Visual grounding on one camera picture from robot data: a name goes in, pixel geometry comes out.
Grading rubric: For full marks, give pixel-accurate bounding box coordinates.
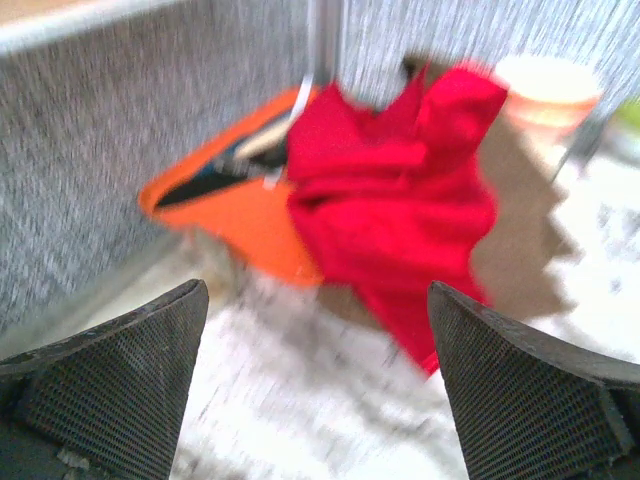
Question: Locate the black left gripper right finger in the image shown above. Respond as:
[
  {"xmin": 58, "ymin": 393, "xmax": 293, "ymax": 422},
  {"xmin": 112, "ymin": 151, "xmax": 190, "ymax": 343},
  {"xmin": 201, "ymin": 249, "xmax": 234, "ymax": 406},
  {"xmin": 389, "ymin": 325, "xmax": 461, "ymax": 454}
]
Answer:
[{"xmin": 428, "ymin": 282, "xmax": 639, "ymax": 480}]

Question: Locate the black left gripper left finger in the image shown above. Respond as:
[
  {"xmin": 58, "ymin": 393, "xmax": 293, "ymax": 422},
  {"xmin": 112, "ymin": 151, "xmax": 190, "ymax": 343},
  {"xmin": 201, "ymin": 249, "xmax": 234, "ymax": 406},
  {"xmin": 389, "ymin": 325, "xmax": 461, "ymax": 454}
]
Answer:
[{"xmin": 1, "ymin": 279, "xmax": 209, "ymax": 479}]

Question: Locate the brown felt mat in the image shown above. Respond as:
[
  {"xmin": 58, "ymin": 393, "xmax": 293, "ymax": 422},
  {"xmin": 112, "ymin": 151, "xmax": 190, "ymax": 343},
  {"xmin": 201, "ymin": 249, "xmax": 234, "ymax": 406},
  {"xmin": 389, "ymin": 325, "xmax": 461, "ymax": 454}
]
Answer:
[{"xmin": 318, "ymin": 53, "xmax": 574, "ymax": 330}]

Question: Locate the orange tray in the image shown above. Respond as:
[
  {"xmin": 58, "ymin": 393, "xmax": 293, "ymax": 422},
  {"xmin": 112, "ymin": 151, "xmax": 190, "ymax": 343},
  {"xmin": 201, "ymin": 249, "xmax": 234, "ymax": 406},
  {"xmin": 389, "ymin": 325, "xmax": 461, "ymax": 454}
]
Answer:
[{"xmin": 138, "ymin": 88, "xmax": 323, "ymax": 287}]

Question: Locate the red cloth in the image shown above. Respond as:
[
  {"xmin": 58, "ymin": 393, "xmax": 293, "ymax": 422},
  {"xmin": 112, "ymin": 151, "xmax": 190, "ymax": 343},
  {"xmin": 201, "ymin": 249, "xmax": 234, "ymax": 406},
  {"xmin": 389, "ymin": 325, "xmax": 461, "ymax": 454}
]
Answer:
[{"xmin": 287, "ymin": 67, "xmax": 507, "ymax": 373}]

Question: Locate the black knife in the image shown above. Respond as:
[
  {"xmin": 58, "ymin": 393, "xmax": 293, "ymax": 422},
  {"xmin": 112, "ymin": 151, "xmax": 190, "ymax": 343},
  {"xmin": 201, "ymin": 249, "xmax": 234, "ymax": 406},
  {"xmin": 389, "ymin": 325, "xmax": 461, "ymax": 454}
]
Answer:
[{"xmin": 155, "ymin": 142, "xmax": 287, "ymax": 208}]

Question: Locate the white orange striped bowl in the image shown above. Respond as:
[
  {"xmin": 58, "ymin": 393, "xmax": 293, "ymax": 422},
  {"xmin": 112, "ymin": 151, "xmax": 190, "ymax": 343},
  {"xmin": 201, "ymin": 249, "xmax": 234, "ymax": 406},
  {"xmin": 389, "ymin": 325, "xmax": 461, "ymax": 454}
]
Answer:
[{"xmin": 493, "ymin": 54, "xmax": 603, "ymax": 138}]

